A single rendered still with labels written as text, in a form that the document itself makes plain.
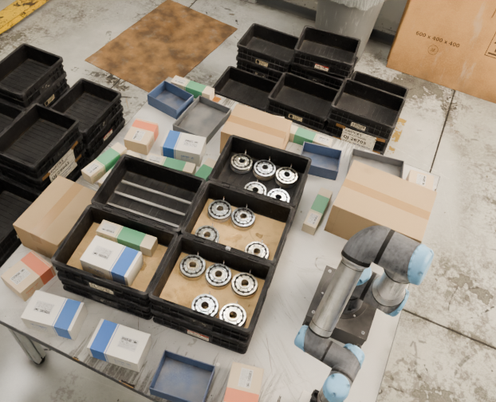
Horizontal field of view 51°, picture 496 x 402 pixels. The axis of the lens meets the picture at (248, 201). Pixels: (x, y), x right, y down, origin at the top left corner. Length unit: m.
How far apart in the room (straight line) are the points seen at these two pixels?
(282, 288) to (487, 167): 2.26
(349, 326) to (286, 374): 0.31
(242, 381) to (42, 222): 1.03
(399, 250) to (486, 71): 3.16
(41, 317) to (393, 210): 1.50
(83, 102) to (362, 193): 1.90
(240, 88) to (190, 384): 2.24
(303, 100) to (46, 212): 1.89
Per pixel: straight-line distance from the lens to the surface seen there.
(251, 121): 2.61
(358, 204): 2.31
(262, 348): 2.12
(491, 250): 3.63
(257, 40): 3.96
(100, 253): 2.08
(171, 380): 2.06
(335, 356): 1.71
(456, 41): 4.51
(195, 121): 2.81
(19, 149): 3.11
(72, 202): 2.32
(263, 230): 2.22
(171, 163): 2.53
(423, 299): 3.24
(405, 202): 2.39
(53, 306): 2.15
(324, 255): 2.36
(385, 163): 2.79
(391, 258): 1.56
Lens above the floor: 2.66
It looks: 52 degrees down
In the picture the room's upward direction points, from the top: 7 degrees clockwise
